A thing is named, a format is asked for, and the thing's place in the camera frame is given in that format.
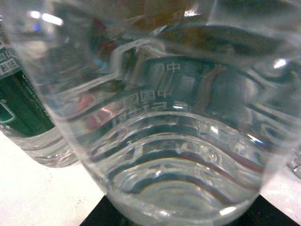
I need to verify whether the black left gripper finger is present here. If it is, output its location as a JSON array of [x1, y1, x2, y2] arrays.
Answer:
[[80, 196, 124, 226]]

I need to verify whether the barcode third-shelf water bottle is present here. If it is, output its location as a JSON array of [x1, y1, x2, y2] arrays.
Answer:
[[0, 30, 78, 168]]

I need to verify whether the green-label water bottle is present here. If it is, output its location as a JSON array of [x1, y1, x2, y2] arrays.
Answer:
[[0, 0, 301, 226]]

